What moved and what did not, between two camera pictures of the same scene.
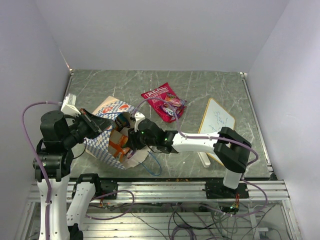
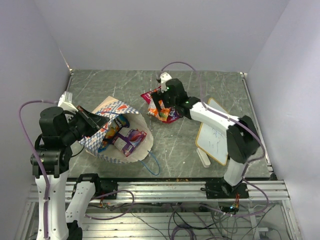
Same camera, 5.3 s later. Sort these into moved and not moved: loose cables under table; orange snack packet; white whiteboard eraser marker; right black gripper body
Moved: right black gripper body; orange snack packet
Not moved: loose cables under table; white whiteboard eraser marker
